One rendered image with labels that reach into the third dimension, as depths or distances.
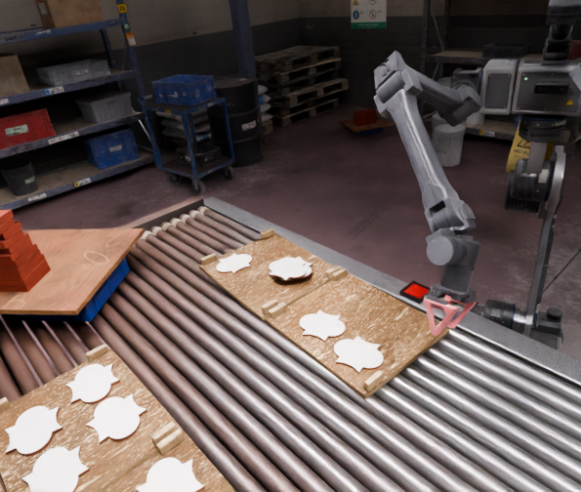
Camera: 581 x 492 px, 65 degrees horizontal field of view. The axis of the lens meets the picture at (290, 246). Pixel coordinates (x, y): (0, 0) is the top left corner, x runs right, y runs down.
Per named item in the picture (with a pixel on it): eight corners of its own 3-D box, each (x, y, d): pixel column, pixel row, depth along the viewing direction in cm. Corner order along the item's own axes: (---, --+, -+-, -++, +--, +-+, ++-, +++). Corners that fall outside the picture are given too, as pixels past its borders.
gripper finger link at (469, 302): (469, 331, 102) (479, 292, 101) (458, 337, 97) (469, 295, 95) (439, 321, 106) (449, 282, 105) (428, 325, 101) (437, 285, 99)
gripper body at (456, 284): (475, 298, 99) (483, 266, 98) (459, 304, 92) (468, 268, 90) (445, 289, 103) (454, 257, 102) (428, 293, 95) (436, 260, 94)
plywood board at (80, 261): (28, 233, 185) (26, 229, 184) (145, 232, 177) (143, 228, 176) (-69, 312, 143) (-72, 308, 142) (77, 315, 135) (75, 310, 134)
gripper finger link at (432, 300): (458, 337, 97) (469, 295, 95) (446, 344, 91) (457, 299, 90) (428, 325, 101) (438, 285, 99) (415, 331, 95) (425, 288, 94)
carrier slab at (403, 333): (347, 275, 158) (346, 271, 157) (449, 332, 130) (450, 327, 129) (266, 322, 140) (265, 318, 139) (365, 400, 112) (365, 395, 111)
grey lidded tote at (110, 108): (119, 110, 539) (114, 89, 527) (137, 113, 517) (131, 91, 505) (80, 121, 508) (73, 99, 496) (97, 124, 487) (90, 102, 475)
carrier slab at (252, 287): (274, 235, 187) (274, 231, 186) (344, 275, 158) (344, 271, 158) (199, 268, 170) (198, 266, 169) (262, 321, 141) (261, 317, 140)
